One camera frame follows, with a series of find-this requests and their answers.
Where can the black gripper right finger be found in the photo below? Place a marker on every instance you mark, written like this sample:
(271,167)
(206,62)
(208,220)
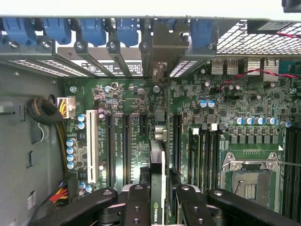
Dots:
(191,207)

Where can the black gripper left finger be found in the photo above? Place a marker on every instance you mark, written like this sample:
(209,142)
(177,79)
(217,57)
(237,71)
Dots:
(137,207)

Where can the black RAM slot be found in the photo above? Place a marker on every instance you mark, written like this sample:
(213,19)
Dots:
(288,176)
(297,176)
(206,160)
(215,160)

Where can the long black expansion slot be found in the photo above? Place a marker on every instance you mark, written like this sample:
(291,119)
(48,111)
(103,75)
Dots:
(177,141)
(110,150)
(127,146)

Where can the CPU socket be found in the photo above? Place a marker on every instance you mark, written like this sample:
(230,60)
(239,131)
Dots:
(252,186)

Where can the white PCI expansion slot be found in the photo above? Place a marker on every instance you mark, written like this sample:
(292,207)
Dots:
(91,146)

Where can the short black expansion slot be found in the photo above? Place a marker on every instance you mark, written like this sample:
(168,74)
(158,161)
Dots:
(144,124)

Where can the green motherboard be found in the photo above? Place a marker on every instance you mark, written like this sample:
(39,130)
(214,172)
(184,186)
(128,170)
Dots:
(141,99)

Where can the thin metal locking lever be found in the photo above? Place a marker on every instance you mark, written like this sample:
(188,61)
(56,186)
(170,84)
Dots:
(291,163)

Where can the white power connector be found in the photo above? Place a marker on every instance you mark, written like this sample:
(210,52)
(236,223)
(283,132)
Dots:
(68,107)

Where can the open black PC case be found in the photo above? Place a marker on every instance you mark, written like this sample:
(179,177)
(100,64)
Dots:
(14,54)

